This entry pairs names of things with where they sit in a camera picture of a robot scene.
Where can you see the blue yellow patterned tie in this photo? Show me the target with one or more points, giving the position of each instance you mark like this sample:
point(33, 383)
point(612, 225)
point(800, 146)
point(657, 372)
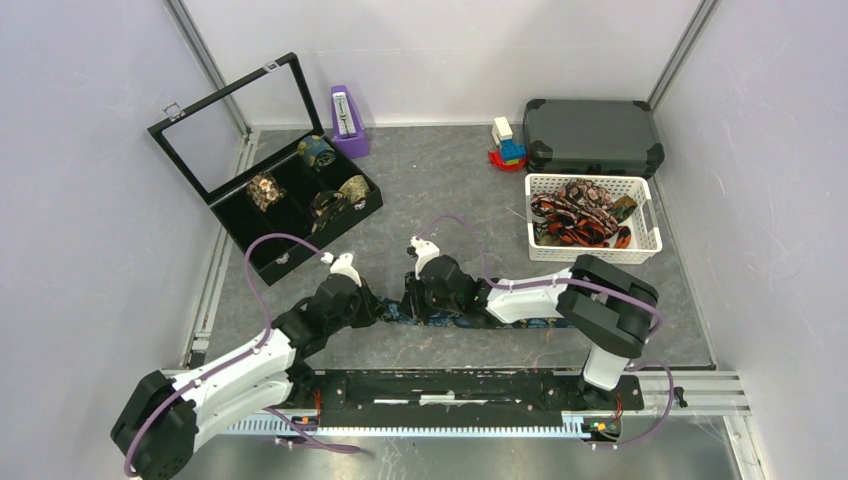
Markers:
point(405, 313)

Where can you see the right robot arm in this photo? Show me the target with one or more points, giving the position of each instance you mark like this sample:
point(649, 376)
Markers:
point(613, 309)

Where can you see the rolled brown floral tie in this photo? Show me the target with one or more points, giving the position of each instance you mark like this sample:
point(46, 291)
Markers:
point(264, 191)

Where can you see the dark grey hard case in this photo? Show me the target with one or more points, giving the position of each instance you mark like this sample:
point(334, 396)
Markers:
point(591, 137)

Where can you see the colourful toy block stack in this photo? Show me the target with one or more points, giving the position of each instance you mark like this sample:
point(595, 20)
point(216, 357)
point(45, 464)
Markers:
point(506, 155)

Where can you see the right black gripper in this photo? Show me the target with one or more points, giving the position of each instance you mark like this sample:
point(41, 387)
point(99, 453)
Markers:
point(411, 300)

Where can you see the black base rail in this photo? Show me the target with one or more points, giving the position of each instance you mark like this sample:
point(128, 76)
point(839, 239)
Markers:
point(457, 398)

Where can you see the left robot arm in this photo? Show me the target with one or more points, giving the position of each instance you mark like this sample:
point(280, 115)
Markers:
point(166, 420)

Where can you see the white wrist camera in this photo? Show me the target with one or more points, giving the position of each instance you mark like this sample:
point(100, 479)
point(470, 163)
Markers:
point(342, 265)
point(423, 251)

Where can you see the white plastic basket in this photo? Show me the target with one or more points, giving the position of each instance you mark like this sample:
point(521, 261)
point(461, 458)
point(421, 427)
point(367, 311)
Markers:
point(646, 239)

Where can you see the black tie display box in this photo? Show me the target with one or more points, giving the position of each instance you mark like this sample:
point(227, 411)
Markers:
point(279, 240)

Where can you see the orange black tie pile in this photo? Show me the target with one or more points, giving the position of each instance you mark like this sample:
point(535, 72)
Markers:
point(582, 214)

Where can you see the purple metronome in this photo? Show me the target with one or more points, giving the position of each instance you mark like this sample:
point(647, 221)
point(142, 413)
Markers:
point(348, 130)

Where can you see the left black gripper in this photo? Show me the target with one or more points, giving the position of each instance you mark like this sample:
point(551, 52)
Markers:
point(371, 307)

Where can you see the rolled olive gold tie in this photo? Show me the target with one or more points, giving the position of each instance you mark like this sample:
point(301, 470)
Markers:
point(355, 189)

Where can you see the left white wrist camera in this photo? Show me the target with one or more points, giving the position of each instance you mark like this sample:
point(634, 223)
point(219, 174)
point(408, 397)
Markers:
point(342, 265)

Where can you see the rolled teal tie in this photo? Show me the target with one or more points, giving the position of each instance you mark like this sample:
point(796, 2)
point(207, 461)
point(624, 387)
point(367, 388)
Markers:
point(316, 152)

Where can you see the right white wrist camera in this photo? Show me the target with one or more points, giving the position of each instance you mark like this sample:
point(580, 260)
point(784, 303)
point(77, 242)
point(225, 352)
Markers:
point(423, 251)

